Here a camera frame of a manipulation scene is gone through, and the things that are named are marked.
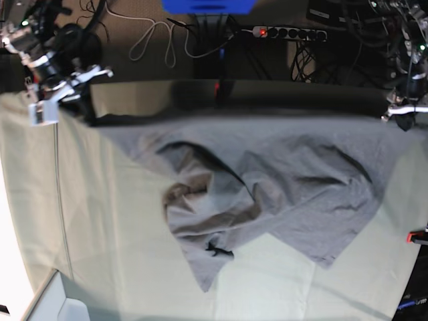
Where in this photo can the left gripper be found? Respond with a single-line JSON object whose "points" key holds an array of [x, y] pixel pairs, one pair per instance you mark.
{"points": [[409, 89]]}

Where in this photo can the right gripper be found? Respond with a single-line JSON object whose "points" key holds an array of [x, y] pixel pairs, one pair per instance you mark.
{"points": [[57, 65]]}

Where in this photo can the grey t-shirt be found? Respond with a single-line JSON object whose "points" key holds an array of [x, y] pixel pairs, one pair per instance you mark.
{"points": [[313, 182]]}

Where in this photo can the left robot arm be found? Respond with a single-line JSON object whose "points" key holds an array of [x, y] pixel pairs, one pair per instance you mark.
{"points": [[406, 44]]}

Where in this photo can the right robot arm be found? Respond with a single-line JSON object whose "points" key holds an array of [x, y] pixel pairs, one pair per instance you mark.
{"points": [[31, 27]]}

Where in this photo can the black round bag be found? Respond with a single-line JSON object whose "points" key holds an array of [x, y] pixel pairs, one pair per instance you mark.
{"points": [[76, 48]]}

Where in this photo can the light green table cloth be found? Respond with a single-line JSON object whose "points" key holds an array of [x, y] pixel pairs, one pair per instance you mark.
{"points": [[80, 205]]}

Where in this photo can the red clamp at right edge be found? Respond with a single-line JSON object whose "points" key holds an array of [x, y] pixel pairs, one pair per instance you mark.
{"points": [[418, 237]]}

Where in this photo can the blue box at top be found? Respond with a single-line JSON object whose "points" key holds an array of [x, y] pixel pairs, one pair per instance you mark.
{"points": [[178, 7]]}

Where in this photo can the red clamp at top centre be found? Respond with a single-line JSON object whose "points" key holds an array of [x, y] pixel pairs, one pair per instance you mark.
{"points": [[220, 90]]}

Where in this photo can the black power strip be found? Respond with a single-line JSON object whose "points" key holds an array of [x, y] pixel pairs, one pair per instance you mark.
{"points": [[290, 33]]}

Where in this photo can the white bin at bottom left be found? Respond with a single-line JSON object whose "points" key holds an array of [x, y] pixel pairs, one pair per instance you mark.
{"points": [[52, 303]]}

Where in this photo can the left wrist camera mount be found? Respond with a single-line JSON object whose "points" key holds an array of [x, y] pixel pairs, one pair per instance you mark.
{"points": [[401, 108]]}

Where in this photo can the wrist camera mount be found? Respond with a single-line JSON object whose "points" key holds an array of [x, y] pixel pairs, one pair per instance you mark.
{"points": [[45, 108], [401, 108]]}

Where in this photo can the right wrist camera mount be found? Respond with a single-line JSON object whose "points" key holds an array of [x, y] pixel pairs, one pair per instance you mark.
{"points": [[45, 108]]}

